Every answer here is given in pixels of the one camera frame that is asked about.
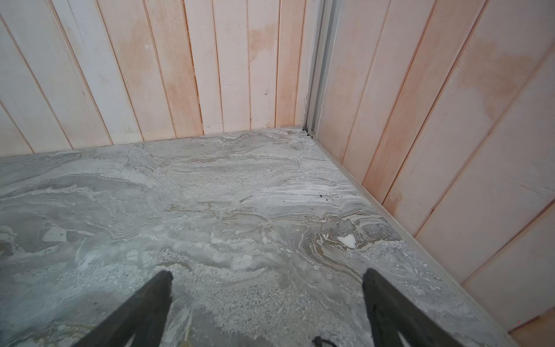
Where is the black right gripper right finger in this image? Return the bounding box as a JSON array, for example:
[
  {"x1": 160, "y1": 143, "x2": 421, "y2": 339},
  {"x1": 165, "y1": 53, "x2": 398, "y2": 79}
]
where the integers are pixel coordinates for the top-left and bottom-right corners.
[{"x1": 362, "y1": 268, "x2": 461, "y2": 346}]

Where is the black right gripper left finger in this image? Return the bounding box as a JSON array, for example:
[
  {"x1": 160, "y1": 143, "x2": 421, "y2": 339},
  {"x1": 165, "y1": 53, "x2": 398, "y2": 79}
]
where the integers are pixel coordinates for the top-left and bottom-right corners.
[{"x1": 74, "y1": 270, "x2": 173, "y2": 346}]

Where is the aluminium corner post right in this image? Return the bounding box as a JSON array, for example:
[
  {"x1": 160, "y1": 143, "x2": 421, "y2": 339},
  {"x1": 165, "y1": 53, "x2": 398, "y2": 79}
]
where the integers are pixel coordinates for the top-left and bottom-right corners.
[{"x1": 304, "y1": 1, "x2": 343, "y2": 139}]

